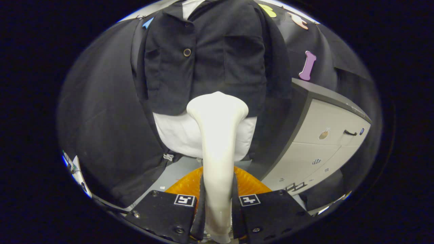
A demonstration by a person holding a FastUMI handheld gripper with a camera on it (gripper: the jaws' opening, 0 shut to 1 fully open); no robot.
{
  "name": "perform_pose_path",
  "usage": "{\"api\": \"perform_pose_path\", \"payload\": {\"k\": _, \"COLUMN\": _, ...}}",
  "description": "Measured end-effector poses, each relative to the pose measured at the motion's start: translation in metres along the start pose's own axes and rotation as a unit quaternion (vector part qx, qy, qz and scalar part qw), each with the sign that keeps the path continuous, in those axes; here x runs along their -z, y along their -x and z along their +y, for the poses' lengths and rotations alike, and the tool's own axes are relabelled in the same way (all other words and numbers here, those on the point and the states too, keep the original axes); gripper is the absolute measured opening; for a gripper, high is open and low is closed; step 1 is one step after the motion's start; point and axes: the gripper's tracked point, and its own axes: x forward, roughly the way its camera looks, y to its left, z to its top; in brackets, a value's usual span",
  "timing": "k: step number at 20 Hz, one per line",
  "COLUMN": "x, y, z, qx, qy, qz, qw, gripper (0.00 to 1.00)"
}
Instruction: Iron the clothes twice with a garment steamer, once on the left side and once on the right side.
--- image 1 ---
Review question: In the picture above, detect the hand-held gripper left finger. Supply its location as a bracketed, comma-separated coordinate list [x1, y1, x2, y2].
[124, 167, 205, 244]

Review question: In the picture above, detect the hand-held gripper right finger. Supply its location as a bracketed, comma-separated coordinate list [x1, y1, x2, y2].
[232, 167, 312, 242]

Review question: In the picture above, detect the white garment steamer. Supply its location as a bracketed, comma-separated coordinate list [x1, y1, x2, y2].
[186, 91, 249, 244]

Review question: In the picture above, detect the white shirt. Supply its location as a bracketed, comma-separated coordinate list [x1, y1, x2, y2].
[153, 0, 257, 162]

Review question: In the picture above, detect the black suit jacket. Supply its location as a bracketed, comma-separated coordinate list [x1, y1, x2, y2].
[131, 0, 295, 170]

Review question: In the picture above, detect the grey cabinet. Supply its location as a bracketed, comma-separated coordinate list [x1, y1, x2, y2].
[259, 78, 372, 204]

